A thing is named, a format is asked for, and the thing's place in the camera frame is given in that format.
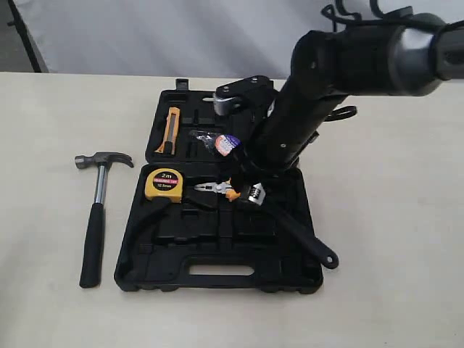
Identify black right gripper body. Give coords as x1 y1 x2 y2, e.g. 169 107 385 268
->
249 83 339 171

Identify electrical tape roll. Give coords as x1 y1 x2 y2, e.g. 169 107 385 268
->
189 130 241 157

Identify black adjustable wrench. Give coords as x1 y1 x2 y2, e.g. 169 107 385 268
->
239 183 339 270

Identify steel claw hammer black grip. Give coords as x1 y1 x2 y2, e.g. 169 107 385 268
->
75 152 134 289

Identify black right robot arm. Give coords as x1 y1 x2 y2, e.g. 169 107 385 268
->
231 14 463 191

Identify black plastic tool case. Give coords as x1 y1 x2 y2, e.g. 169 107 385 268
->
114 79 323 294

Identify yellow tape measure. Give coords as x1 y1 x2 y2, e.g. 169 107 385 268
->
144 167 183 204

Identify orange utility knife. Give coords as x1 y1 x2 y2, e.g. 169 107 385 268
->
155 107 181 155

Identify white backdrop cloth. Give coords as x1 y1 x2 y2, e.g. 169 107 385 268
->
14 0 464 82

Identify black backdrop stand pole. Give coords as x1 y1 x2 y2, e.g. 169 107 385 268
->
7 0 44 73

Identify orange handled pliers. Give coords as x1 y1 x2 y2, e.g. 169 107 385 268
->
194 179 241 202

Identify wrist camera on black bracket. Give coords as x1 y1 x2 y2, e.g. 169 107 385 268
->
212 75 278 116

